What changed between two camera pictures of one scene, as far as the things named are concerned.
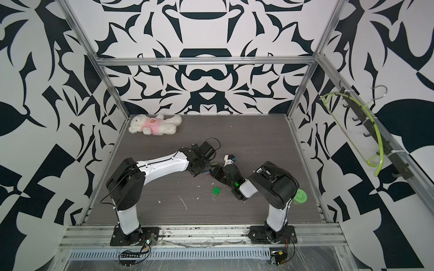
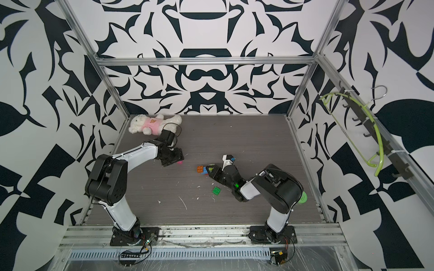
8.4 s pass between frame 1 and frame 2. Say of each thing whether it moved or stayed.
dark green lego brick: stayed
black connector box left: stayed
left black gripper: moved
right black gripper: stayed
